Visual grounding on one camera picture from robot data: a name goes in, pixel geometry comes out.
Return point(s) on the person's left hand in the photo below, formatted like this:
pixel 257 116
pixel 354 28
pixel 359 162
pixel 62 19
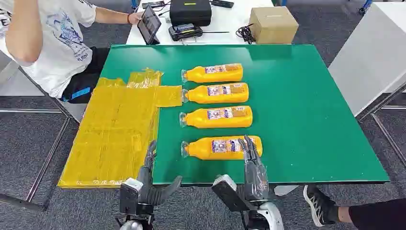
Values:
pixel 135 18

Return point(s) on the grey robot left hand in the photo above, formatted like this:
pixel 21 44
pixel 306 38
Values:
pixel 147 190

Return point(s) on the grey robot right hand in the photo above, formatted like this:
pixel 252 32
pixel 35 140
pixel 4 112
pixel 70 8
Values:
pixel 257 177

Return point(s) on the orange drink bottle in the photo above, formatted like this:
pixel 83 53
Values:
pixel 219 93
pixel 212 74
pixel 209 149
pixel 219 117

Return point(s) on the red wristband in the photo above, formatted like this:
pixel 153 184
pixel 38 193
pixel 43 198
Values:
pixel 129 18

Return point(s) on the black tablet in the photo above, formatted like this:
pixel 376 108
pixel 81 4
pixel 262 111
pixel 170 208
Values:
pixel 149 25

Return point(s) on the blue table leg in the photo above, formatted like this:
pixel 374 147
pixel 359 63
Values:
pixel 283 2
pixel 135 3

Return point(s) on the black flat device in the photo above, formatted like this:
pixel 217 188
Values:
pixel 222 3
pixel 153 4

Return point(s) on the white table foot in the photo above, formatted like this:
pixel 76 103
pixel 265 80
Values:
pixel 285 189

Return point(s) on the black remote controller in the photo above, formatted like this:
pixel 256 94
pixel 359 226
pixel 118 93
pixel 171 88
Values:
pixel 185 32

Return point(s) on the black carry case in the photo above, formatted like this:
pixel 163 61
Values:
pixel 190 12

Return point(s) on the yellow plastic sheet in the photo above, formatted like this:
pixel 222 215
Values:
pixel 111 136

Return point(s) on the black white sneaker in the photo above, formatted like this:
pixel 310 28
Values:
pixel 318 204

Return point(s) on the green table mat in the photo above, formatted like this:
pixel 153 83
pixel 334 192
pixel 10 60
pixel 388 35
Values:
pixel 301 111

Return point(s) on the seated person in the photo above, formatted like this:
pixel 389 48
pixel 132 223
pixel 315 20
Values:
pixel 57 47

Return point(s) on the white rear table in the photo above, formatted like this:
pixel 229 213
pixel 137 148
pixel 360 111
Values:
pixel 222 19

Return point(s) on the standing person's leg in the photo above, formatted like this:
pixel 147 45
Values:
pixel 374 214

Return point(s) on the metal side table legs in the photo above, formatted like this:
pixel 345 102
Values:
pixel 388 138

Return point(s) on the brown cardboard box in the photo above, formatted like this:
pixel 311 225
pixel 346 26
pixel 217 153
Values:
pixel 274 25

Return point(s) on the white side table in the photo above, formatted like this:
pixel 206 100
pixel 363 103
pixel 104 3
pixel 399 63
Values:
pixel 368 57

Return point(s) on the blue wheeled base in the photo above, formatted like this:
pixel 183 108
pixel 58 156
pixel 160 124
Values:
pixel 365 7

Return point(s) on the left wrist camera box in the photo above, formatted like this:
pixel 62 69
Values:
pixel 129 195

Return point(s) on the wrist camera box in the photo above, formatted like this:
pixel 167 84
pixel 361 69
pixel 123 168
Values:
pixel 228 192
pixel 129 195

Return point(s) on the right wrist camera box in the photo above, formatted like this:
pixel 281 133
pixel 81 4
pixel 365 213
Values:
pixel 228 192

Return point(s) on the metal bench frame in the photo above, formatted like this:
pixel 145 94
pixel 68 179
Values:
pixel 48 158

